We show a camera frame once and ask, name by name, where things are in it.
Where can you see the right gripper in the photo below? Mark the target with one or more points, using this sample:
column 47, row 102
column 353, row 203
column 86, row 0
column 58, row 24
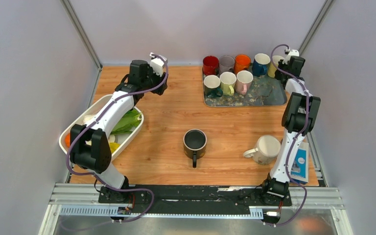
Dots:
column 278, row 76

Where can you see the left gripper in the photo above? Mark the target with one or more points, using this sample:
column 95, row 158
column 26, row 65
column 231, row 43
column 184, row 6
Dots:
column 160, row 90

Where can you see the yellow mug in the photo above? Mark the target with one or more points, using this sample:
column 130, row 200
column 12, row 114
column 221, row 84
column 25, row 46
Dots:
column 272, row 66

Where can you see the navy blue mug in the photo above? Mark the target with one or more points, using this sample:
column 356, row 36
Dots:
column 260, row 64

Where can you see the pink faceted mug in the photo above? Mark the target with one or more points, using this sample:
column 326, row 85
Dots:
column 243, row 83

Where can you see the orange mug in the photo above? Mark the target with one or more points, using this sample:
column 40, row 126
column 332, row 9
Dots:
column 242, row 62

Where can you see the light green faceted mug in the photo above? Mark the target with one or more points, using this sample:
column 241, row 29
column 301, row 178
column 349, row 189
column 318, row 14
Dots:
column 228, row 81

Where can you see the dark green mug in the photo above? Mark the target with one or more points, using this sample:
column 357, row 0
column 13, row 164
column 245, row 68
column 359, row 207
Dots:
column 211, row 86

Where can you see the red mug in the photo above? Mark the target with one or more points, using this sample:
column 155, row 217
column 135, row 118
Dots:
column 210, row 65

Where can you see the lilac grey mug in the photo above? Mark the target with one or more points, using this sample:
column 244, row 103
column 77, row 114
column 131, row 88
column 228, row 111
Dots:
column 226, row 64

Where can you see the black mug with gold rim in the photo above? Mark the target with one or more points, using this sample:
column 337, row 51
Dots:
column 195, row 142

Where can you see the cream white mug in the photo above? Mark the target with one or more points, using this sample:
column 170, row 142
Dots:
column 265, row 150

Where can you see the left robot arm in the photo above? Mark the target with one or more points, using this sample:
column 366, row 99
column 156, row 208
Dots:
column 89, row 148

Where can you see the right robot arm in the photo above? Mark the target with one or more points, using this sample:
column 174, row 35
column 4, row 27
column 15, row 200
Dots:
column 298, row 120

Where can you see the floral blue tray mat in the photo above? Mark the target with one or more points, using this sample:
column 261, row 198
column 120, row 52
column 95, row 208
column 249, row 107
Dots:
column 264, row 91

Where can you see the green leafy vegetable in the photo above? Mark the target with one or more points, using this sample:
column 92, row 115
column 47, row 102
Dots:
column 131, row 119

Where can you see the white oval vegetable dish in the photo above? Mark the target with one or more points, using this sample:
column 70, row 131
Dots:
column 122, row 139

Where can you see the bok choy vegetable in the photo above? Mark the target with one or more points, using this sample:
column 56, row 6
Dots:
column 89, row 119

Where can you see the blue and white box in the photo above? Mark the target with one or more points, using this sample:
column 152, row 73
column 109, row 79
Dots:
column 299, row 171

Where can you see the small orange pumpkin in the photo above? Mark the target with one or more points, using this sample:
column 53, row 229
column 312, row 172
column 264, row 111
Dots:
column 67, row 140

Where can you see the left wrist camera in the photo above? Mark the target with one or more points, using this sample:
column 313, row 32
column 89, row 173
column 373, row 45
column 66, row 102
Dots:
column 157, row 63

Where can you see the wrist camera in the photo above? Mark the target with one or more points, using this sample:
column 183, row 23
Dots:
column 289, row 54
column 157, row 63

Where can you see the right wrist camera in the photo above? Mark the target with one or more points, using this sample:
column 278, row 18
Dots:
column 289, row 54

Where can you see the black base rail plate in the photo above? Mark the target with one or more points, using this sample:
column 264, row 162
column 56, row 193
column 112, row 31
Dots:
column 179, row 199

